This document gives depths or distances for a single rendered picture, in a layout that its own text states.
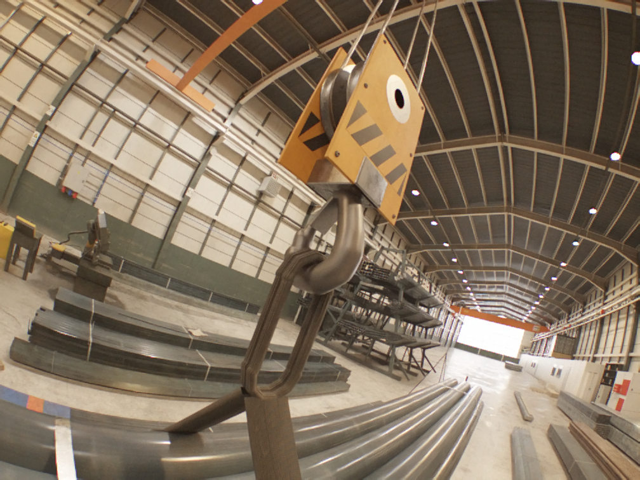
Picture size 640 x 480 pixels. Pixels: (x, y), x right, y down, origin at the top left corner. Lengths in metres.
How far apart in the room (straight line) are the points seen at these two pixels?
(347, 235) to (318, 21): 9.15
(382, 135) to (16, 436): 0.82
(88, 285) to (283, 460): 5.21
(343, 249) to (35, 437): 0.63
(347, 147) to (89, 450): 0.68
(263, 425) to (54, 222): 9.64
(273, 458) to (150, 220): 9.76
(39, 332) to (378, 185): 3.27
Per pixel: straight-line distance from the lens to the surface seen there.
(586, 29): 8.88
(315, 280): 0.37
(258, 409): 0.42
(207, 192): 10.62
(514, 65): 9.70
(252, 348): 0.39
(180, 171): 10.28
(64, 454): 0.57
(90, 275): 5.38
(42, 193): 9.94
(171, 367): 3.59
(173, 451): 0.65
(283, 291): 0.36
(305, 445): 0.87
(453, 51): 9.51
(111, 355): 3.37
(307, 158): 0.45
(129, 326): 3.93
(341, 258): 0.36
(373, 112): 0.44
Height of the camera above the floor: 1.88
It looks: 11 degrees up
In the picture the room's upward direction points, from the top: 21 degrees clockwise
